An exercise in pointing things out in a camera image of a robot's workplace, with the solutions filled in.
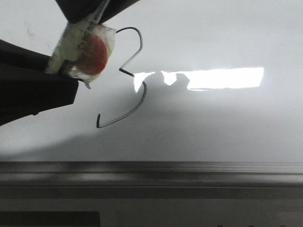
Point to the white black-capped whiteboard marker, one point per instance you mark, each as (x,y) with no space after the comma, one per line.
(75,42)

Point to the black marker-holding gripper finger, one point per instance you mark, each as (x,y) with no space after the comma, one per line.
(25,89)
(76,10)

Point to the white glossy whiteboard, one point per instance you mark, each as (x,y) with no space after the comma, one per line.
(188,80)

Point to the clear tape with red dot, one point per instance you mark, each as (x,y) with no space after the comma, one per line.
(98,59)

